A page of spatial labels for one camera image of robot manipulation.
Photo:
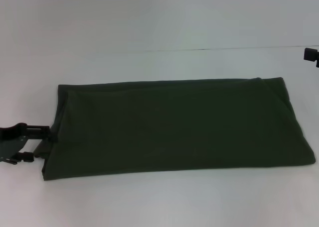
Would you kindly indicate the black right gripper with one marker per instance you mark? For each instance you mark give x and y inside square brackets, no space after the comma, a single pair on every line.
[317,59]

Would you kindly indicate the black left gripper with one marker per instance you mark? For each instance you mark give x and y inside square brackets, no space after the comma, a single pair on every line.
[11,140]

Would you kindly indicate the dark green printed shirt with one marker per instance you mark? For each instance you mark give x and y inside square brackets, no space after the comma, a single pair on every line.
[174,127]

